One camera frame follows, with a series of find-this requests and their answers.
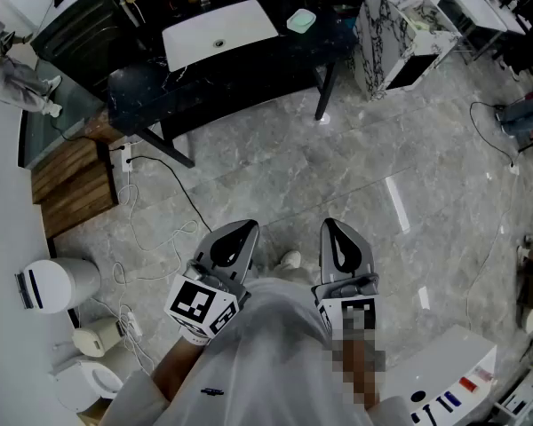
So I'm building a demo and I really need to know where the white sink basin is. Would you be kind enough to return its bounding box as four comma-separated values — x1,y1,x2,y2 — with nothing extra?
162,0,280,73

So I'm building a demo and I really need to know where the white power strip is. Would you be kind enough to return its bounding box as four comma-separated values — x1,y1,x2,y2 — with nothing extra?
126,311,143,339

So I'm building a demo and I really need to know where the white round bin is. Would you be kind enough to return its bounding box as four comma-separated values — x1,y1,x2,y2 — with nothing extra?
15,257,102,314

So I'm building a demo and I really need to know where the person's white shoe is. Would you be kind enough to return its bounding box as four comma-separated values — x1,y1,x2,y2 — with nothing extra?
279,249,302,272

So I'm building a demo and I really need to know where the white side table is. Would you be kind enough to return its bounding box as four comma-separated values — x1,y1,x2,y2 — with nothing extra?
379,324,498,426

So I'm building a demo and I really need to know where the white marbled cabinet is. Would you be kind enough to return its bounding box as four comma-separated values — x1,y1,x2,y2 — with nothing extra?
354,0,463,101

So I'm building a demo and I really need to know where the black floor cable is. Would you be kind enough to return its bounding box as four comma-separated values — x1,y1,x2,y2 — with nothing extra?
469,100,516,164
126,155,213,233

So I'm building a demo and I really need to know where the black marble vanity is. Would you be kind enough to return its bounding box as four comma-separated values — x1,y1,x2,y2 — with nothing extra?
106,0,356,168

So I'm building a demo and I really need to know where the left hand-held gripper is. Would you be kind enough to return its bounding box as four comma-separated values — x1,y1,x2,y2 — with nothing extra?
163,218,261,341

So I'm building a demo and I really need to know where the green soap dish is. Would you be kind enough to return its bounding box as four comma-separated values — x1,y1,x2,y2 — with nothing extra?
286,8,317,35

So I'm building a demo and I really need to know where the black cabinet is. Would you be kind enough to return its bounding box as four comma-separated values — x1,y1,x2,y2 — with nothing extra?
30,0,132,101

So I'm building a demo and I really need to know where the wooden slat platform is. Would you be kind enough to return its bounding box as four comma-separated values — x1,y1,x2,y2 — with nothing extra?
30,138,119,239

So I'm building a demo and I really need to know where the person's left forearm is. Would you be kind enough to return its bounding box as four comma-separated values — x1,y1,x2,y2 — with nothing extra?
150,335,205,403

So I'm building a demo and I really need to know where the glass panel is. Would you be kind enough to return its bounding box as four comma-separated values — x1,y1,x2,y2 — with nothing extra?
20,59,106,168

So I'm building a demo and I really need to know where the beige small appliance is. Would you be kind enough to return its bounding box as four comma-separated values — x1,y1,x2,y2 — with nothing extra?
72,317,125,358

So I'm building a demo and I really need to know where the person's right forearm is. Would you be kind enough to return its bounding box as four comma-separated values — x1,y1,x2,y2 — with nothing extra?
337,337,383,412

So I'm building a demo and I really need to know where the person's white shirt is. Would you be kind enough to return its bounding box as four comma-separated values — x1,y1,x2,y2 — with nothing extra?
99,277,427,426

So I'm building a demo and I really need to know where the white floor cable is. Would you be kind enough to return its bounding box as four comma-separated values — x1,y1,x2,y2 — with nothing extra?
113,183,199,283

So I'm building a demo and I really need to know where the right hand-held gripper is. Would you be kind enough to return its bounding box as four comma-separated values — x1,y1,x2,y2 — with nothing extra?
310,217,380,341

